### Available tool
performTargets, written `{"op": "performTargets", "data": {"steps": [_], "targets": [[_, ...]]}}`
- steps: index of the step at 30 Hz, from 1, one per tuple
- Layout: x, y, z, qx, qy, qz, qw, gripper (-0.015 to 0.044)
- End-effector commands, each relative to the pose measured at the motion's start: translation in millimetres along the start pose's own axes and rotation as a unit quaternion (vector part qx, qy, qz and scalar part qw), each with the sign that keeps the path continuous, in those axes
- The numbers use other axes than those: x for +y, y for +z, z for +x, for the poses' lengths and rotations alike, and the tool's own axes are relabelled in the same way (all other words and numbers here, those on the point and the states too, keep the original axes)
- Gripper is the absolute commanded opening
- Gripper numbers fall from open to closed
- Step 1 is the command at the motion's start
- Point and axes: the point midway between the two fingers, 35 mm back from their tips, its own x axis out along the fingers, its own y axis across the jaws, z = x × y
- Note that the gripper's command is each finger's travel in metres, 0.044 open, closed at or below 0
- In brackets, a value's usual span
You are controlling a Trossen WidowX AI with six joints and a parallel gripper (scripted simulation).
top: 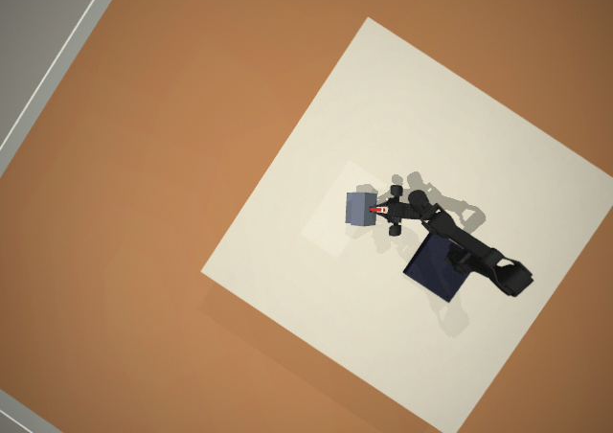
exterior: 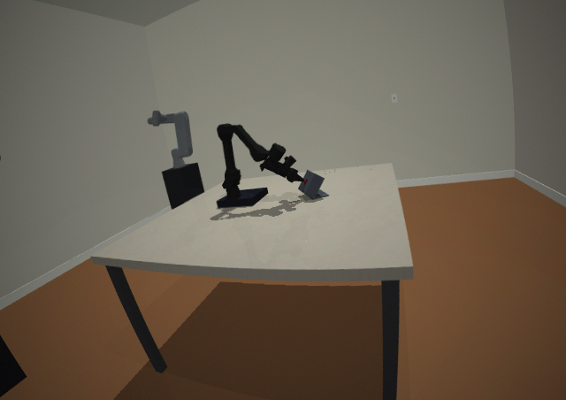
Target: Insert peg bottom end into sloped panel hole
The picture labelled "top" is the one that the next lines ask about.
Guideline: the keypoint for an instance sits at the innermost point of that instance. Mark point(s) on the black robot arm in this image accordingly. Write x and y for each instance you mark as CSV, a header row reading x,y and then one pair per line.
x,y
477,257

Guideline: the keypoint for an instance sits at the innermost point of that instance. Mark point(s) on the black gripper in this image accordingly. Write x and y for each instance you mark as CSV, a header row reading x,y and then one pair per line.
x,y
395,229

